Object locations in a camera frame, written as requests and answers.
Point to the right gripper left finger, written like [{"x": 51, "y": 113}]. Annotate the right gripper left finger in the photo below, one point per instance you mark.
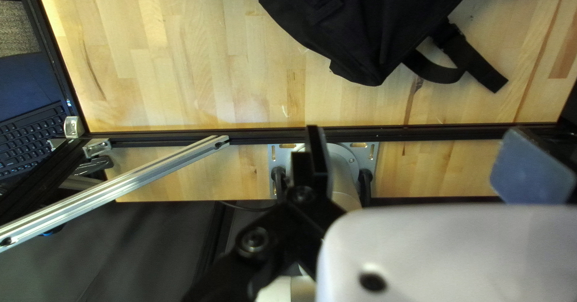
[{"x": 311, "y": 189}]

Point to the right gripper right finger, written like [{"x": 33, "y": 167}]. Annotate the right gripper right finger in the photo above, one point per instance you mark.
[{"x": 527, "y": 176}]

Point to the black backpack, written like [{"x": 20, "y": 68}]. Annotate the black backpack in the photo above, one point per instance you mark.
[{"x": 360, "y": 22}]

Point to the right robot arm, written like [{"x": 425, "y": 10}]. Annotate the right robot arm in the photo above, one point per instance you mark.
[{"x": 345, "y": 176}]

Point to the black laptop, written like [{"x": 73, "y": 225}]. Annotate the black laptop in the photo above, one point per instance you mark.
[{"x": 27, "y": 139}]

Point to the black frame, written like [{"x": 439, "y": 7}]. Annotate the black frame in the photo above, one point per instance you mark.
[{"x": 405, "y": 134}]

